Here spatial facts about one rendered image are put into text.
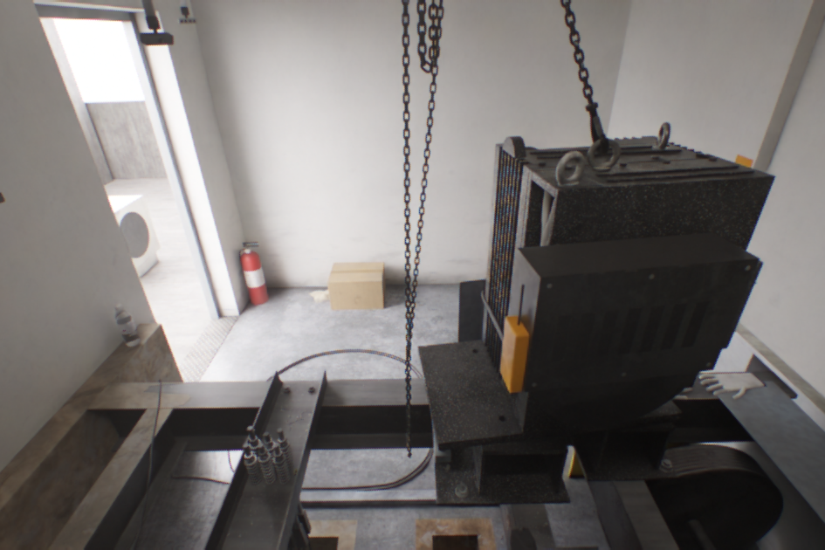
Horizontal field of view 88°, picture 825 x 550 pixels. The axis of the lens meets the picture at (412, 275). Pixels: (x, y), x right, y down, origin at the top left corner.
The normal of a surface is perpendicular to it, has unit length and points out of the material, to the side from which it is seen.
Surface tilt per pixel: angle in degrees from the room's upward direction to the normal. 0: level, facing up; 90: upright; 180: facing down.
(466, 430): 0
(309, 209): 90
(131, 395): 0
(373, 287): 90
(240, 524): 0
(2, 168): 90
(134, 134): 90
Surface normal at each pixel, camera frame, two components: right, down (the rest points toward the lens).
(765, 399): -0.03, -0.87
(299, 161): 0.00, 0.49
